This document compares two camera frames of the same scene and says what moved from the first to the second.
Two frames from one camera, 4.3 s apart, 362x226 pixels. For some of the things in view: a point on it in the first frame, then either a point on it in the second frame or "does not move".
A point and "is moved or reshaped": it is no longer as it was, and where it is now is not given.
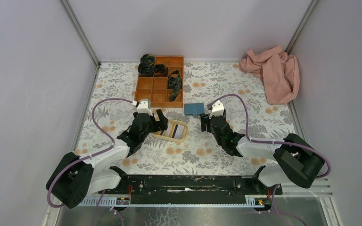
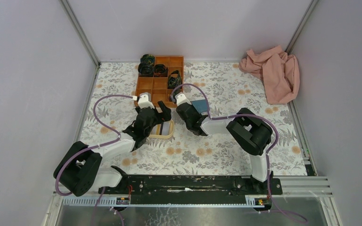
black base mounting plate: [191, 186] does not move
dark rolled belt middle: [160, 70] does not move
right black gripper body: [220, 141] -> [195, 110]
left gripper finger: [162, 124] -> [166, 111]
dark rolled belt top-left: [145, 69] does not move
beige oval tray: [176, 131] is moved or reshaped
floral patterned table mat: [111, 109] does not move
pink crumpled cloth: [279, 72] does not move
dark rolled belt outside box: [147, 59] does not move
